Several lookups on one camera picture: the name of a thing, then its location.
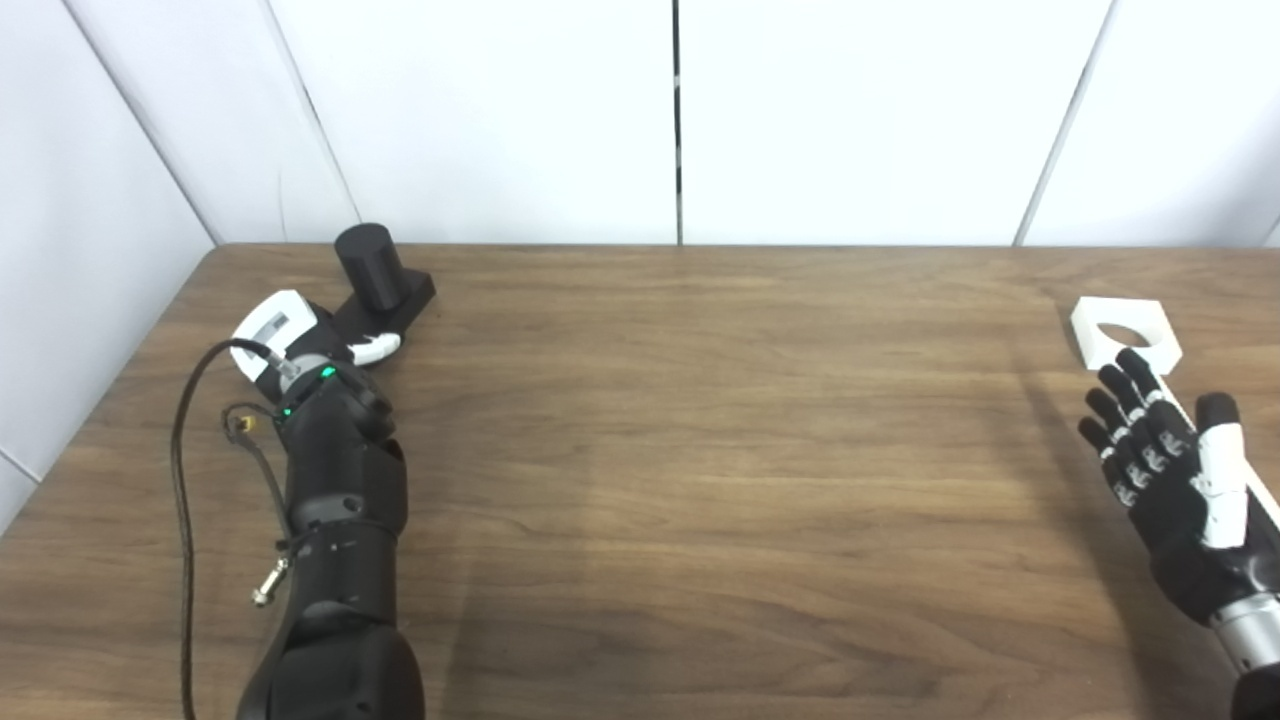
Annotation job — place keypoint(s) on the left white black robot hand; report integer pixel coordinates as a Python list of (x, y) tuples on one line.
[(275, 325)]

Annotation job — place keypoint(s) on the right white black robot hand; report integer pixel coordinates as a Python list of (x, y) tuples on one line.
[(1190, 540)]

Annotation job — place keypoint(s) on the black peg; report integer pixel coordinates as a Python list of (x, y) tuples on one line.
[(385, 290)]

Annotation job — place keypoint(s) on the white square piece with hole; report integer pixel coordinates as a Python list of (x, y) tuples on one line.
[(1150, 318)]

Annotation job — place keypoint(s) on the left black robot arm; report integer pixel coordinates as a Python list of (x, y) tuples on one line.
[(345, 540)]

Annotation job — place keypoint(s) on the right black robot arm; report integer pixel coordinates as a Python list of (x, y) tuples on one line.
[(1262, 695)]

